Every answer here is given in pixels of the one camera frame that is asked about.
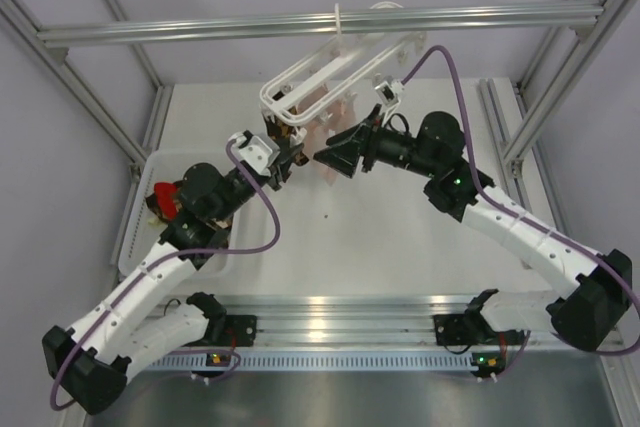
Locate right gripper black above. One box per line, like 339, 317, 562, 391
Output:
315, 105, 440, 179

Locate brown yellow argyle sock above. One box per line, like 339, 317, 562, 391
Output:
263, 114, 309, 167

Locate white plastic clip hanger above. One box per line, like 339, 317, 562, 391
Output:
259, 5, 427, 143

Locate brown beige striped sock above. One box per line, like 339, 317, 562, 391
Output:
205, 216, 234, 249

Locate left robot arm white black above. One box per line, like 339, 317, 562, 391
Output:
42, 131, 303, 415

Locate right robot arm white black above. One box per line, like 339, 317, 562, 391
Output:
314, 111, 631, 352

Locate pink sheer socks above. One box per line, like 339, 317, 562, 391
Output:
303, 98, 357, 186

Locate red sock with face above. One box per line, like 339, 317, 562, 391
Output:
153, 181, 182, 221

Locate white plastic basket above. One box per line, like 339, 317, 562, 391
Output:
117, 148, 234, 278

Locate aluminium crossbar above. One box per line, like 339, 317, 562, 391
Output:
38, 0, 604, 47

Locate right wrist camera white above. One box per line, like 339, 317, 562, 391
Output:
374, 78, 404, 109

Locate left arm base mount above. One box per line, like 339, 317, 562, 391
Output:
214, 315, 258, 348

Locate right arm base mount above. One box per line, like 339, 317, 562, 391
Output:
432, 314, 475, 347

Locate slotted cable duct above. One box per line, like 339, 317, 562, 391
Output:
147, 349, 504, 373

